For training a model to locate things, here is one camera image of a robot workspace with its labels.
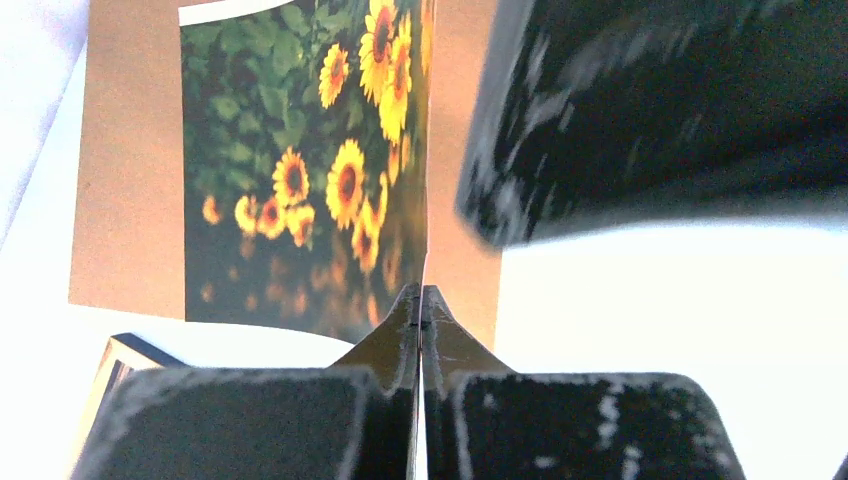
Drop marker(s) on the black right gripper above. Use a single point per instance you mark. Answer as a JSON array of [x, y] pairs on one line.
[[597, 114]]

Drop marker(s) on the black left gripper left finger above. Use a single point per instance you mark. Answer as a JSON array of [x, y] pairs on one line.
[[355, 419]]

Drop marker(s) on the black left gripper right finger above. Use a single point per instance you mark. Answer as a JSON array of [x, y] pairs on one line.
[[486, 421]]

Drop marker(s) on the sunflower photo print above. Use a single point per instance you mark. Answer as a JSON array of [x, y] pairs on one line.
[[305, 146]]

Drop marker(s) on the brown cardboard backing board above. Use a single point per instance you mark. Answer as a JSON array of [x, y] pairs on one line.
[[128, 252]]

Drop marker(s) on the wooden picture frame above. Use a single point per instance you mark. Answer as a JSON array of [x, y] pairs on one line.
[[124, 354]]

